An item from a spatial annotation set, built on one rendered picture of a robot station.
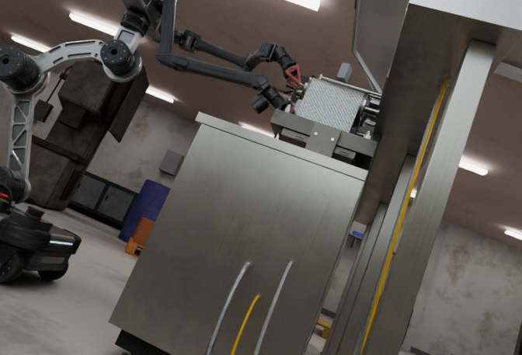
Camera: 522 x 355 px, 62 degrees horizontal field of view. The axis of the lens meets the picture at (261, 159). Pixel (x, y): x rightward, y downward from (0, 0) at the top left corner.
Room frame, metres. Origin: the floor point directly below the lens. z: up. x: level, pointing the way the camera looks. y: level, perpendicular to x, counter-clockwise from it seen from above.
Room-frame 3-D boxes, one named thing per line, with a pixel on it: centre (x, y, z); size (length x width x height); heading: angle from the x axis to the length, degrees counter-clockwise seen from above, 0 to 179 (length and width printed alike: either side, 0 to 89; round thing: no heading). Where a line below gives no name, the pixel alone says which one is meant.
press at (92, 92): (6.55, 2.74, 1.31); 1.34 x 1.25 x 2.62; 172
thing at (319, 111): (1.74, -0.18, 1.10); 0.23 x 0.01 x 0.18; 75
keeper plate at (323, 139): (1.52, -0.18, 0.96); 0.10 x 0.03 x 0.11; 75
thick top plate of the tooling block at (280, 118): (1.61, -0.19, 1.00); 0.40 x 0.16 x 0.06; 75
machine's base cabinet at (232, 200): (2.72, -0.36, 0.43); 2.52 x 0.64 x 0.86; 165
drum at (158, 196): (6.79, 1.19, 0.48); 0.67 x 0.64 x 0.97; 171
